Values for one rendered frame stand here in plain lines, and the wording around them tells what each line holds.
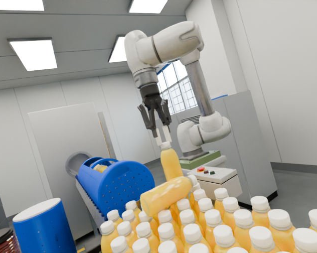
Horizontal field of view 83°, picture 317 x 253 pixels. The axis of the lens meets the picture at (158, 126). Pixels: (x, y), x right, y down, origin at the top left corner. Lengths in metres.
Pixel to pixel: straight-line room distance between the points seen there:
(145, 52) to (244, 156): 1.97
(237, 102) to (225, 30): 1.64
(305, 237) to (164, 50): 0.60
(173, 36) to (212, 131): 0.79
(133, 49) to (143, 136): 5.69
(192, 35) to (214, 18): 2.99
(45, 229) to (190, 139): 1.10
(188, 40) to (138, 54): 0.18
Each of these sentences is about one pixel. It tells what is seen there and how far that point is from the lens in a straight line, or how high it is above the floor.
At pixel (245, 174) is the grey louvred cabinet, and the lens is 2.44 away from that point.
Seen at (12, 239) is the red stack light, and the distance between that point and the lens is 0.42.
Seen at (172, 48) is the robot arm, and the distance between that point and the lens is 0.68.
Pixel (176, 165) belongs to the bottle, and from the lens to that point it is 0.70.
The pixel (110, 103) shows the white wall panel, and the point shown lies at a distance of 6.18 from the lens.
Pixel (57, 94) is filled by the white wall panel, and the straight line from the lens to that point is 6.15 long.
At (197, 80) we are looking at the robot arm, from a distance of 1.24.
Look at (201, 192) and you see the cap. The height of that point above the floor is 1.10.
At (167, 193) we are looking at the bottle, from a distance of 0.58.
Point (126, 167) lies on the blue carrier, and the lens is 0.89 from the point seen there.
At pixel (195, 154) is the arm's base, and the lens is 1.34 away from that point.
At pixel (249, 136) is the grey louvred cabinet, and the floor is 0.88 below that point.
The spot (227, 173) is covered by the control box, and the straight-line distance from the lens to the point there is 0.76.
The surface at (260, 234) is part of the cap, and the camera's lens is 0.44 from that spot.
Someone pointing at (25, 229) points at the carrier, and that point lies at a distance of 1.48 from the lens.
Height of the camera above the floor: 1.36
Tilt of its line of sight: 1 degrees down
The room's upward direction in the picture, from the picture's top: 16 degrees counter-clockwise
